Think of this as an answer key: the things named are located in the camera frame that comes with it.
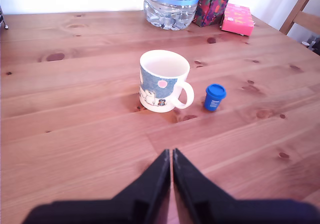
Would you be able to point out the blue coffee capsule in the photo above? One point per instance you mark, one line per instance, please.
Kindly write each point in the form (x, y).
(213, 99)

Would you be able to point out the white mug with blue cartoon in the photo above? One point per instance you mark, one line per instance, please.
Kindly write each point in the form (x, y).
(160, 96)

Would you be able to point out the pink flat box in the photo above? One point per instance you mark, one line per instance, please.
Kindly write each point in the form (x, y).
(237, 19)

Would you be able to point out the large clear water bottle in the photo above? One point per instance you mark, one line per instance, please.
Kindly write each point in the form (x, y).
(170, 11)

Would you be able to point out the small white object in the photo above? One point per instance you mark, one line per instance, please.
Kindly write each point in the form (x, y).
(305, 44)

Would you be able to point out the floral tissue box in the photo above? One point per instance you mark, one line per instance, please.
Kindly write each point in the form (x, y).
(212, 6)

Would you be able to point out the wooden chair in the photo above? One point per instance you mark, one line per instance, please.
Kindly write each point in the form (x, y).
(310, 19)

